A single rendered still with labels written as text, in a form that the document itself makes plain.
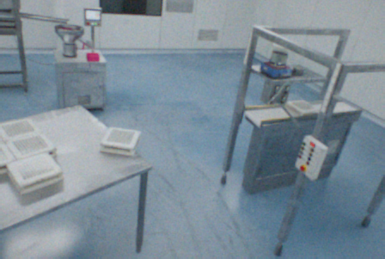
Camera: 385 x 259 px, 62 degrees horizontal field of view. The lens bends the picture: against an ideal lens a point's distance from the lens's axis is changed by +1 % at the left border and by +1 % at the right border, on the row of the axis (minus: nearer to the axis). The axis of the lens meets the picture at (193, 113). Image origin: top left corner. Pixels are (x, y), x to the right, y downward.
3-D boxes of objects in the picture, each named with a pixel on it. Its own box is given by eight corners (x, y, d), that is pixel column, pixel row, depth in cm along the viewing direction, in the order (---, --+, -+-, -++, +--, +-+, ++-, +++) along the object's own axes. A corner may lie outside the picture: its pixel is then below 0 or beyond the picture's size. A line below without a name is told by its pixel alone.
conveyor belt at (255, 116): (258, 128, 293) (259, 123, 291) (243, 115, 313) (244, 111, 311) (360, 115, 349) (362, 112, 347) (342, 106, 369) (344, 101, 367)
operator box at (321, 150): (311, 180, 221) (322, 149, 209) (295, 165, 234) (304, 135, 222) (317, 179, 223) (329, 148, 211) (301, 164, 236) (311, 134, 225)
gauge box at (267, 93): (266, 105, 277) (271, 83, 268) (259, 100, 285) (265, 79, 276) (286, 103, 286) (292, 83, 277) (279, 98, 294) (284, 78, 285)
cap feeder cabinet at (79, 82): (59, 115, 440) (56, 63, 406) (57, 98, 485) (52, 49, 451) (106, 111, 466) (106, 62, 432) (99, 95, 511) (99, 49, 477)
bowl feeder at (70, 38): (57, 58, 419) (55, 30, 403) (55, 50, 448) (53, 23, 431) (95, 58, 440) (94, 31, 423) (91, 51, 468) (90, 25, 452)
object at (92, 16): (85, 53, 453) (84, 8, 425) (84, 51, 461) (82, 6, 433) (102, 53, 463) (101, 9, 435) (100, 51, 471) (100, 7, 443)
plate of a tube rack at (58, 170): (20, 188, 180) (19, 186, 179) (5, 166, 195) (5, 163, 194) (63, 173, 196) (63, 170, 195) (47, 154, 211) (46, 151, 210)
